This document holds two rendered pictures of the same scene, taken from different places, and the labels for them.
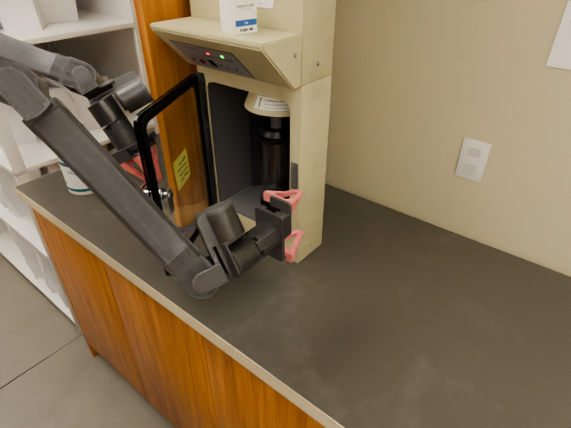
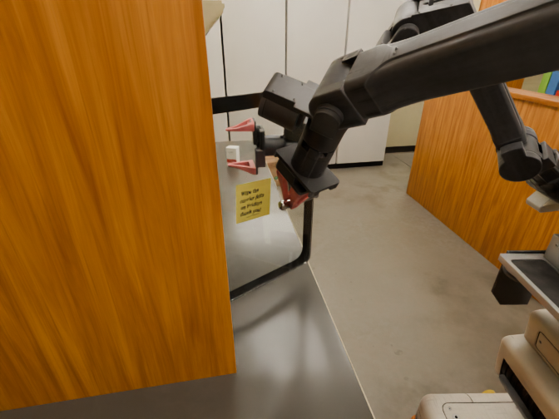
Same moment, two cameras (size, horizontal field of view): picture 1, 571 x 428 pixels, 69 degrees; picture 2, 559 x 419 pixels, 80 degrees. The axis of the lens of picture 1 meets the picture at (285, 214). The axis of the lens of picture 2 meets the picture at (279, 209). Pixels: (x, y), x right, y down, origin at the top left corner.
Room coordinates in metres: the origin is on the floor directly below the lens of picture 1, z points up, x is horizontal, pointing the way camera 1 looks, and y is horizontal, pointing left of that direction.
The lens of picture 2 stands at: (1.27, 0.64, 1.48)
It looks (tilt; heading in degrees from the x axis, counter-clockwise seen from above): 28 degrees down; 221
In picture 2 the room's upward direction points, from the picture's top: straight up
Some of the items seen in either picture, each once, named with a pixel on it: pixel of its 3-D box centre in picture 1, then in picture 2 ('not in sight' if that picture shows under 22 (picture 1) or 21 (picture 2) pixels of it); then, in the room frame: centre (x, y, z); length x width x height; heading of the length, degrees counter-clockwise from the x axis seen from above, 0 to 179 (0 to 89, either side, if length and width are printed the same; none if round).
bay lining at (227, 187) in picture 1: (279, 144); not in sight; (1.04, 0.01, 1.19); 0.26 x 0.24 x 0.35; 51
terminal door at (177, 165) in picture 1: (182, 174); (254, 204); (0.88, 0.25, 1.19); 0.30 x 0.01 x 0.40; 169
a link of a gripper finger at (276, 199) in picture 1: (285, 206); not in sight; (0.66, 0.00, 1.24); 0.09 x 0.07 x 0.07; 141
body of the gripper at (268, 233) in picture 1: (262, 239); not in sight; (0.61, 0.04, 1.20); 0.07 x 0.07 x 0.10; 51
